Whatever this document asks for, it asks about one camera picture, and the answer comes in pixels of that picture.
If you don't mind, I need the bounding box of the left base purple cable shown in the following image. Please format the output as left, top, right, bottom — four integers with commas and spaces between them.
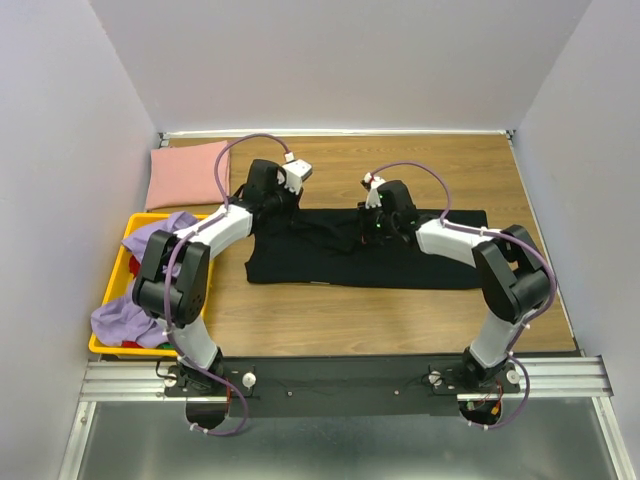
188, 367, 256, 437

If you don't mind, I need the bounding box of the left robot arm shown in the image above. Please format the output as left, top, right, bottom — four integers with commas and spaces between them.
132, 159, 313, 395

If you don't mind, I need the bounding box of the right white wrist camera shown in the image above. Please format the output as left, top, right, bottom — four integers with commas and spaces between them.
362, 172, 386, 209

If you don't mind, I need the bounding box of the lavender t-shirt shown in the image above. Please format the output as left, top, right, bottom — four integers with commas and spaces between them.
91, 211, 198, 349

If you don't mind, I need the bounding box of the black t-shirt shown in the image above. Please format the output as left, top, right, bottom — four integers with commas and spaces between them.
245, 209, 481, 290

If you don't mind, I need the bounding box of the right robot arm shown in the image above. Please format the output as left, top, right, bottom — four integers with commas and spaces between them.
358, 173, 557, 392

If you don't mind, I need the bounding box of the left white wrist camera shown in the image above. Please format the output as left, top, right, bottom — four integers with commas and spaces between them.
282, 159, 313, 195

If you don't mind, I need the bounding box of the pink folded t-shirt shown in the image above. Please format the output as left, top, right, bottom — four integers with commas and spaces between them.
145, 141, 229, 210

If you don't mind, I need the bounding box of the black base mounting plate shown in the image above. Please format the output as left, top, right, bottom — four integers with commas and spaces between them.
160, 354, 521, 429

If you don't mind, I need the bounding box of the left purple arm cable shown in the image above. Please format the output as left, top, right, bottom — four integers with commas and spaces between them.
162, 133, 296, 361

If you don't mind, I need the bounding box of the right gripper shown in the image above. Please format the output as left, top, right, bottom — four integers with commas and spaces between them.
347, 200, 396, 244

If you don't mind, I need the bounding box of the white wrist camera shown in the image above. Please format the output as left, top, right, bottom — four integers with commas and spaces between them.
362, 172, 386, 209
282, 159, 313, 195

